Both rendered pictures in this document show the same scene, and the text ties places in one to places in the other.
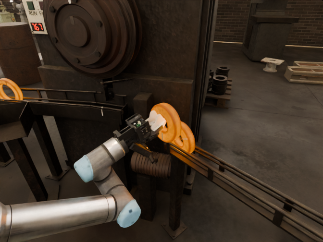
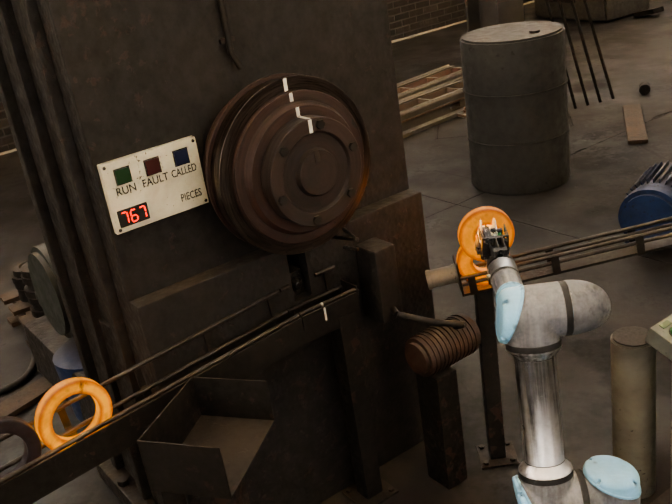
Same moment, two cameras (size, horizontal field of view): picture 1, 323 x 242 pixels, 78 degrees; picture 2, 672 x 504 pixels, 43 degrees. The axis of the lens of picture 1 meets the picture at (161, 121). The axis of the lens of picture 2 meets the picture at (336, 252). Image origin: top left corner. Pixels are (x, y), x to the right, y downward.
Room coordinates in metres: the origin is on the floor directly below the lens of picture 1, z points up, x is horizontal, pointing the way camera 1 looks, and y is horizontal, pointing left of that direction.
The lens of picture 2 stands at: (-0.44, 1.92, 1.77)
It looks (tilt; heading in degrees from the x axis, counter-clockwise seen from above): 23 degrees down; 311
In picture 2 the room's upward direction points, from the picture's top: 9 degrees counter-clockwise
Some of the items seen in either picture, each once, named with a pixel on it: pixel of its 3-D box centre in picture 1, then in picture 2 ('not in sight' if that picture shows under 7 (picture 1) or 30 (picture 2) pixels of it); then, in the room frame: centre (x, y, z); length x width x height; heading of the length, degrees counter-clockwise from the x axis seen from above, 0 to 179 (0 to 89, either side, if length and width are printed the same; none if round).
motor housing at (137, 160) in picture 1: (153, 188); (449, 401); (0.80, 0.05, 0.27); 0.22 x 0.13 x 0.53; 74
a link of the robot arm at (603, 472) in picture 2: not in sight; (608, 492); (0.13, 0.47, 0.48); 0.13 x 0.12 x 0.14; 36
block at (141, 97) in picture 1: (144, 114); (378, 280); (0.97, 0.10, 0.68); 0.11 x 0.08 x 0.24; 164
